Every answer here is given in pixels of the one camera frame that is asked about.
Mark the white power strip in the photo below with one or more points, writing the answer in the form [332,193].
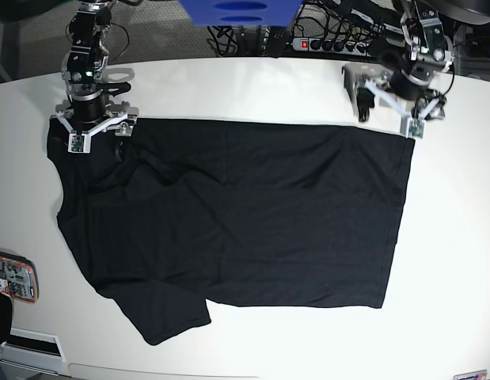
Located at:
[340,46]

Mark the white tray with black slot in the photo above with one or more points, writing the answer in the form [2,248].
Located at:
[37,351]

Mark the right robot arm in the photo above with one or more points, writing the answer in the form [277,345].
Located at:
[83,67]

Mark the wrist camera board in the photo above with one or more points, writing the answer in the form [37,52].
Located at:
[79,144]
[412,128]

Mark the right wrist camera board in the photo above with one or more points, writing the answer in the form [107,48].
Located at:
[79,144]

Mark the black round object at left edge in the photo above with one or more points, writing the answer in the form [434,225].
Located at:
[6,317]

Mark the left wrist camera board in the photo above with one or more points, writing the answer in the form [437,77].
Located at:
[412,128]

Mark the black T-shirt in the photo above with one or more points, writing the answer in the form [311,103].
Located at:
[242,214]

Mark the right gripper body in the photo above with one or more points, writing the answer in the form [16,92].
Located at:
[91,112]

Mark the small printed package corner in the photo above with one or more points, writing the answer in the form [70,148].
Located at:
[475,375]

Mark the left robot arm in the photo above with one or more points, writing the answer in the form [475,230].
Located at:
[427,52]

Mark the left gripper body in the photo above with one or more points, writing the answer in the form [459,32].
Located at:
[409,99]

